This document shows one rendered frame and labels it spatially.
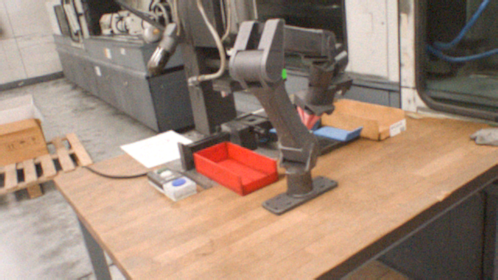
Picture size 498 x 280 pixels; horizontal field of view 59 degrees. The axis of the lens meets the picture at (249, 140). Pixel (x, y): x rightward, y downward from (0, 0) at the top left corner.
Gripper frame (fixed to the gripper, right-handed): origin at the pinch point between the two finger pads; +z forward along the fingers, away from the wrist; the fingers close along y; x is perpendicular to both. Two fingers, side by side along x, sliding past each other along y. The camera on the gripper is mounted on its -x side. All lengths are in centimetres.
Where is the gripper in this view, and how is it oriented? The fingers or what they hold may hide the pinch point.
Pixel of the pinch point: (307, 127)
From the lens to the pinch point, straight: 122.3
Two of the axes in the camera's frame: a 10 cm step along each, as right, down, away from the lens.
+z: -1.1, 7.7, 6.3
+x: -8.3, 2.8, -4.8
